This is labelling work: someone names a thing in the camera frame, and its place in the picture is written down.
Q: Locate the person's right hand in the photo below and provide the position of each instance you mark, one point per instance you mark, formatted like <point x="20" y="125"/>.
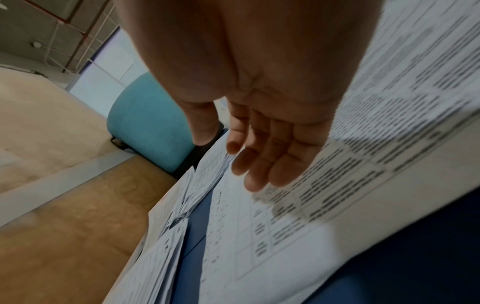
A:
<point x="255" y="53"/>

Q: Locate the neat stack of printed papers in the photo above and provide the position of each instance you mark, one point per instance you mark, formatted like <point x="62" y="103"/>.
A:
<point x="375" y="130"/>
<point x="161" y="255"/>

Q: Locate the teal cylindrical barrel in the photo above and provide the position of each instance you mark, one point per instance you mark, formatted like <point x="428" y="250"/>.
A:
<point x="150" y="124"/>

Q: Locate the white partition panel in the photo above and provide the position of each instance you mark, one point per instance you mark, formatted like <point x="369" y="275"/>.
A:
<point x="109" y="71"/>

